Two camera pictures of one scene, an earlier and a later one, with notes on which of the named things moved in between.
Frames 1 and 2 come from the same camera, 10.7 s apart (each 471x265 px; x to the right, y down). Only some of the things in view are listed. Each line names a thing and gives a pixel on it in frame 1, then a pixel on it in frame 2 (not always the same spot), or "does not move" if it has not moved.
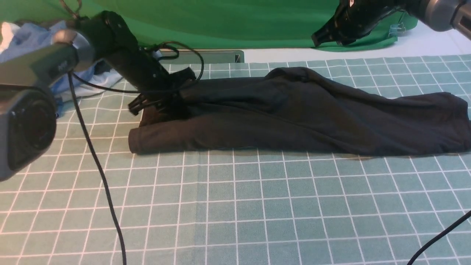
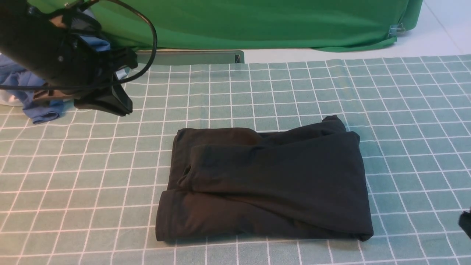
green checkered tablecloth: (91, 200) does not move
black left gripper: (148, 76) → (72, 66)
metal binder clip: (396, 29) does not move
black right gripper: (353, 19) → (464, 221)
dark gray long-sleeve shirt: (290, 110) → (226, 183)
